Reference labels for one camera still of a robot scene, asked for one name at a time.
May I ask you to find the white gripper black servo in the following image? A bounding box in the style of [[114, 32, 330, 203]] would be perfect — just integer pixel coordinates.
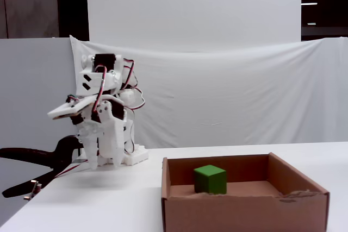
[[80, 95, 127, 171]]

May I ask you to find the green cube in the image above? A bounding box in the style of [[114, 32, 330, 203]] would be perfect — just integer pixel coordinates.
[[193, 165, 227, 196]]

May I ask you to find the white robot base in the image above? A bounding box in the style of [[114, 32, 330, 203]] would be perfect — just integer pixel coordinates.
[[97, 142, 150, 168]]

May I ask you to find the brown cardboard box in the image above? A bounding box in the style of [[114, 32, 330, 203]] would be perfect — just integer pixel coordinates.
[[161, 152, 331, 232]]

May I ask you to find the black spring clamp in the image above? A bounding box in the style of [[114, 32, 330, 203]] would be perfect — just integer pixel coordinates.
[[0, 135, 85, 200]]

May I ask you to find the white cloth backdrop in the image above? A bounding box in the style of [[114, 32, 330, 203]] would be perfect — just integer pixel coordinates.
[[69, 35, 348, 149]]

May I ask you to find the brown wooden cabinet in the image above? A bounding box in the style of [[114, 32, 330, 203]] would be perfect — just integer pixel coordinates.
[[0, 0, 60, 39]]

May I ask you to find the red black servo cable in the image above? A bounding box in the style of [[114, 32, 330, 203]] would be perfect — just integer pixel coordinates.
[[53, 158, 89, 180], [92, 65, 108, 115], [121, 58, 147, 111]]

